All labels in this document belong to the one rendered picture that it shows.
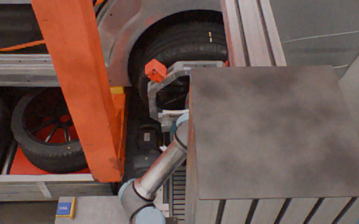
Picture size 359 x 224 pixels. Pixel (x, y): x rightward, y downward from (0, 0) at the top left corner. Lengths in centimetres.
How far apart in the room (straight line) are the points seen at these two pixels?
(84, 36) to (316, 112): 97
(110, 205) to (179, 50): 96
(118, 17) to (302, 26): 95
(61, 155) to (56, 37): 115
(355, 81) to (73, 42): 278
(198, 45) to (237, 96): 136
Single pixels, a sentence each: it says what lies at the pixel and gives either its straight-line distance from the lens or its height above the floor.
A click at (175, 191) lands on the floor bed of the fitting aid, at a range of 274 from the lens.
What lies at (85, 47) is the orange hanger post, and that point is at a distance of 146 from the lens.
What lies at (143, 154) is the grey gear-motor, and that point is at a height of 41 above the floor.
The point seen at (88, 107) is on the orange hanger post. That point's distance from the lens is 172.
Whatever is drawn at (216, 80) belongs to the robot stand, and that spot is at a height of 203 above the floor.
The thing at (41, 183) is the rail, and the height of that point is 37.
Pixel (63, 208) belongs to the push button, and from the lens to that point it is 231.
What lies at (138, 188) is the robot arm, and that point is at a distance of 162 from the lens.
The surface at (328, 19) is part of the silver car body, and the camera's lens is 216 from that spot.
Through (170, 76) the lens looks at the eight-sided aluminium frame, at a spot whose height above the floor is 108.
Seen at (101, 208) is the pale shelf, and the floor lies 45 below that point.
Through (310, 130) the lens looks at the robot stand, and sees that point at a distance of 63.
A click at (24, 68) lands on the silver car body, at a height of 91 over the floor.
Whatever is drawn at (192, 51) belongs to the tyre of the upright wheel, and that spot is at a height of 116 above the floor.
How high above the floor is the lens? 251
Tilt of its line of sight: 52 degrees down
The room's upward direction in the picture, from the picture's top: straight up
